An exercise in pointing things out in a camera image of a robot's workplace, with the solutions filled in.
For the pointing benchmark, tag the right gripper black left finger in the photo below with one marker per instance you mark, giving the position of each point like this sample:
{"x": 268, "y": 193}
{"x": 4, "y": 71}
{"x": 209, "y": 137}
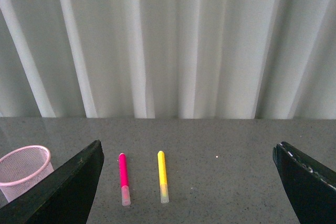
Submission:
{"x": 64, "y": 196}

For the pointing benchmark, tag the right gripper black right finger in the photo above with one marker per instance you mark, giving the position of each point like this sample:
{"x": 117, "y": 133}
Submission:
{"x": 309, "y": 185}

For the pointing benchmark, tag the pink highlighter pen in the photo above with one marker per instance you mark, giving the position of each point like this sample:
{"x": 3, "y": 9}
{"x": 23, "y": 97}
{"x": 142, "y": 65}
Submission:
{"x": 124, "y": 182}

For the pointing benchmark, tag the pink mesh cup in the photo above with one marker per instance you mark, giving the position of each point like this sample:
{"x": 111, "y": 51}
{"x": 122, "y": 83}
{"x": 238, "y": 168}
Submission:
{"x": 24, "y": 168}

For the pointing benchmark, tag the yellow highlighter pen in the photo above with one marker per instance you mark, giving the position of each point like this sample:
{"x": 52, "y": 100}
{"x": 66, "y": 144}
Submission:
{"x": 164, "y": 192}

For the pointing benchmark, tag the white pleated curtain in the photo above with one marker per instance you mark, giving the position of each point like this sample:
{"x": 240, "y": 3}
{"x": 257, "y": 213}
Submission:
{"x": 188, "y": 59}

